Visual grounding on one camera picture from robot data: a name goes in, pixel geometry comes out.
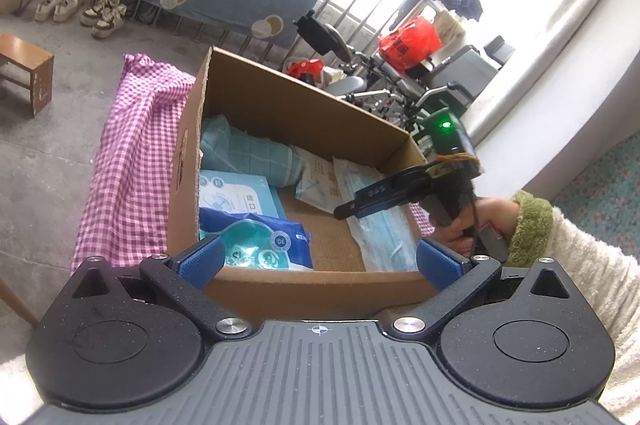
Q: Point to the brown cardboard box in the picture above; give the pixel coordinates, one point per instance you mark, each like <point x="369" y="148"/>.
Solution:
<point x="268" y="104"/>

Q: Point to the teal towel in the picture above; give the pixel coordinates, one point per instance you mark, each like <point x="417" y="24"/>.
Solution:
<point x="225" y="148"/>

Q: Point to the white wet wipes pack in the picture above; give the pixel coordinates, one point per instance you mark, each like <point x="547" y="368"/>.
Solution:
<point x="317" y="186"/>

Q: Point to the white sneakers pair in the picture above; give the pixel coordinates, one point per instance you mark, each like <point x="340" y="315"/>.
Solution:
<point x="104" y="18"/>
<point x="58" y="11"/>

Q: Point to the black wheelchair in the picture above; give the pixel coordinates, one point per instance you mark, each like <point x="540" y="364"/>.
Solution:
<point x="402" y="98"/>

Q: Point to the red bag on floor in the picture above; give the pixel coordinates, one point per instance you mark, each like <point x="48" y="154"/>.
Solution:
<point x="311" y="67"/>

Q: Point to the person right hand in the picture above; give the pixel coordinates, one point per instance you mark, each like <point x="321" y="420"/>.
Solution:
<point x="501" y="215"/>

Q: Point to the pink checkered tablecloth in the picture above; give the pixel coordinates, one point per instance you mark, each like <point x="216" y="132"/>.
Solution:
<point x="125" y="218"/>

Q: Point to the blue face mask pack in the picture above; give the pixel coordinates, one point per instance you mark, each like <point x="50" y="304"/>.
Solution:
<point x="239" y="194"/>

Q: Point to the red plastic bag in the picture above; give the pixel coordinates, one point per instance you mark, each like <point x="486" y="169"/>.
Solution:
<point x="409" y="45"/>

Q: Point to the dark blue wipes pack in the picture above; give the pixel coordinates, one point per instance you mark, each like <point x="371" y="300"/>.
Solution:
<point x="257" y="241"/>

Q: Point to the small brown wooden stool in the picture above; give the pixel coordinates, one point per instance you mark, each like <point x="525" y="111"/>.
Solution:
<point x="30" y="67"/>

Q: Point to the green cuff white sleeve forearm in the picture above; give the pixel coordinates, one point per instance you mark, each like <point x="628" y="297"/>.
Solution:
<point x="606" y="277"/>

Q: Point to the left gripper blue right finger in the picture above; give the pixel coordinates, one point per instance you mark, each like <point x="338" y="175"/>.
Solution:
<point x="439" y="265"/>

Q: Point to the clear bag blue masks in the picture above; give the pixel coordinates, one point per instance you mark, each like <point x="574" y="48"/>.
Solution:
<point x="385" y="239"/>

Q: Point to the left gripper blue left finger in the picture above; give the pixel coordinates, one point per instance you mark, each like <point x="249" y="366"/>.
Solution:
<point x="201" y="262"/>

